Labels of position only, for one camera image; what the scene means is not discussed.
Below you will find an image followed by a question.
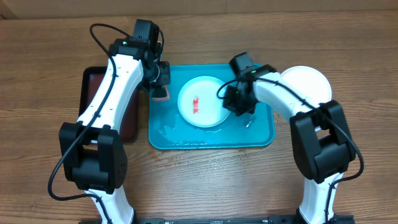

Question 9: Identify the teal plastic tray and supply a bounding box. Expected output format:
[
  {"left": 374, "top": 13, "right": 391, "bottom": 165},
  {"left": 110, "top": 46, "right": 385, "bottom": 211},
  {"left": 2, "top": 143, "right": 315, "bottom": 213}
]
[{"left": 148, "top": 63, "right": 275, "bottom": 150}]

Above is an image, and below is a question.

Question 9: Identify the white plate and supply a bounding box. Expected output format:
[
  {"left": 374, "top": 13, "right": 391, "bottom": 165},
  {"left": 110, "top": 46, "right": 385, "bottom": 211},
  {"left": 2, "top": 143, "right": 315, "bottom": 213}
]
[{"left": 280, "top": 66, "right": 332, "bottom": 103}]

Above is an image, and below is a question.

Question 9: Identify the black rectangular tray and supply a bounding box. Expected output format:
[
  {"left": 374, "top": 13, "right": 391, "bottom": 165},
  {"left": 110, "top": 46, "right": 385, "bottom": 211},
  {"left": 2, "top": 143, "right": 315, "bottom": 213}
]
[{"left": 78, "top": 67, "right": 139, "bottom": 143}]

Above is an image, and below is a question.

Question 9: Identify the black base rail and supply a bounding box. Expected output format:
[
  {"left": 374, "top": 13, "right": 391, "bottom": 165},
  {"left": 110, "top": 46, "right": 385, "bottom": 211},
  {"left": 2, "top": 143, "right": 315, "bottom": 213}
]
[{"left": 78, "top": 215, "right": 355, "bottom": 224}]

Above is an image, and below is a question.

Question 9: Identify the light blue plate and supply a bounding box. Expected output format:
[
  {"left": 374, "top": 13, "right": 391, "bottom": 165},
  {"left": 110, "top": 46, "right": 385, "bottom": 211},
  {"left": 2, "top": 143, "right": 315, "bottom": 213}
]
[{"left": 177, "top": 76, "right": 231, "bottom": 128}]

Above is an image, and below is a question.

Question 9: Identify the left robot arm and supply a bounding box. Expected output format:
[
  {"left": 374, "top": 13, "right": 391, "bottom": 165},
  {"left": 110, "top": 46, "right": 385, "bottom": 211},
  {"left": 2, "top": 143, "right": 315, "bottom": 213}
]
[{"left": 47, "top": 19, "right": 170, "bottom": 223}]

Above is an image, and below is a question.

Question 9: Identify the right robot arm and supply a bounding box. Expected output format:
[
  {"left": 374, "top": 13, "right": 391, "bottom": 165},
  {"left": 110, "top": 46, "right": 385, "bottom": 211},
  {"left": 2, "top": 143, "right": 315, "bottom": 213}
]
[{"left": 221, "top": 52, "right": 362, "bottom": 223}]

